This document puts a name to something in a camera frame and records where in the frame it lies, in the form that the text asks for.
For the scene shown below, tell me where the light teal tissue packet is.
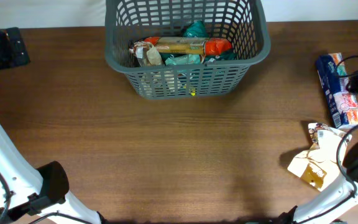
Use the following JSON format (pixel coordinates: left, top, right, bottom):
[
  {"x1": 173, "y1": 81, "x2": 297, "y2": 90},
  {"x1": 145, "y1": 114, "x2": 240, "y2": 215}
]
[{"x1": 165, "y1": 54, "x2": 204, "y2": 65}]

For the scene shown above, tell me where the blue tissue multipack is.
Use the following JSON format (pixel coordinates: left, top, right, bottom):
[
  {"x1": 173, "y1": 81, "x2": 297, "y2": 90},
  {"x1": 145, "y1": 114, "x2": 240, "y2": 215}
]
[{"x1": 315, "y1": 53, "x2": 358, "y2": 129}]

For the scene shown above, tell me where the beige chocolate snack pouch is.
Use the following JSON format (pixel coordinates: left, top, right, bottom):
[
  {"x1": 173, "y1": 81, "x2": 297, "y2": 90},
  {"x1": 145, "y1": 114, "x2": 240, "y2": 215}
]
[{"x1": 127, "y1": 40, "x2": 186, "y2": 97}]

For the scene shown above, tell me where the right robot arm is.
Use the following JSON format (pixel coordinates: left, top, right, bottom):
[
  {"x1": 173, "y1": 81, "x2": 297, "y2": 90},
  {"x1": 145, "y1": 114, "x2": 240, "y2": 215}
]
[{"x1": 274, "y1": 53, "x2": 358, "y2": 224}]

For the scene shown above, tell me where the green Nescafe coffee bag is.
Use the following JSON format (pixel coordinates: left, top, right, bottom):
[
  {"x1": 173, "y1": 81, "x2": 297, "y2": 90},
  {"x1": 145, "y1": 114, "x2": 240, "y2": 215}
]
[{"x1": 160, "y1": 21, "x2": 237, "y2": 62}]

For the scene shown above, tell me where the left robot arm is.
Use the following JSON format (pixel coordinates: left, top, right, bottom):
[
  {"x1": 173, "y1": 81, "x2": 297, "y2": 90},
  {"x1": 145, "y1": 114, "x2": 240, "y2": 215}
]
[{"x1": 0, "y1": 27, "x2": 107, "y2": 224}]

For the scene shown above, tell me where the orange spaghetti pasta packet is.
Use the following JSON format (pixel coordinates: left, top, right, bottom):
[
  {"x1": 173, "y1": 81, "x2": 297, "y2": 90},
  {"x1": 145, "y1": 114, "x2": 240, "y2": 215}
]
[{"x1": 144, "y1": 37, "x2": 232, "y2": 55}]

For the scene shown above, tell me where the cream snack pouch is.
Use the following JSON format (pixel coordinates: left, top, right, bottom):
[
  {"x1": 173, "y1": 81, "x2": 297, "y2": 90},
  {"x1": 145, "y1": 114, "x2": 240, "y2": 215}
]
[{"x1": 287, "y1": 123, "x2": 346, "y2": 192}]

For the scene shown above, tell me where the grey plastic basket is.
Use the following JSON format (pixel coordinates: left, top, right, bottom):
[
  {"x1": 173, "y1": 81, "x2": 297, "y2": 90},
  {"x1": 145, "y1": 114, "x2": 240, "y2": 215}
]
[{"x1": 105, "y1": 0, "x2": 271, "y2": 100}]

